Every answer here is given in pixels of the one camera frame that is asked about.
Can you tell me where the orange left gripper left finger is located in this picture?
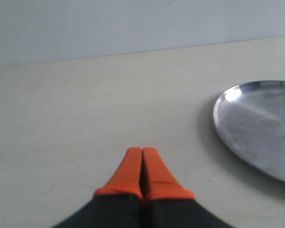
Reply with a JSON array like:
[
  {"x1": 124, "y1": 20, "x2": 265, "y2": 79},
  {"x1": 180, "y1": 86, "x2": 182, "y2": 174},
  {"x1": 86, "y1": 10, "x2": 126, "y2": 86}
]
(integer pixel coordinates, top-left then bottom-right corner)
[{"x1": 55, "y1": 147, "x2": 143, "y2": 228}]

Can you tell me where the round steel plate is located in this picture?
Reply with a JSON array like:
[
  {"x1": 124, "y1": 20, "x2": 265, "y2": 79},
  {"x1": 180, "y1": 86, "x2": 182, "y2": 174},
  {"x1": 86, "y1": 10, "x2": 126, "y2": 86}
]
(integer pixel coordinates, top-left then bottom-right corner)
[{"x1": 212, "y1": 80, "x2": 285, "y2": 183}]

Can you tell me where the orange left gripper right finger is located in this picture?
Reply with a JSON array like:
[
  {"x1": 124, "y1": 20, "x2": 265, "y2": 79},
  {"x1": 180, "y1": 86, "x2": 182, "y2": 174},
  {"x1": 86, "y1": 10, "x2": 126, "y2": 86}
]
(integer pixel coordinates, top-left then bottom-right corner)
[{"x1": 142, "y1": 147, "x2": 232, "y2": 228}]

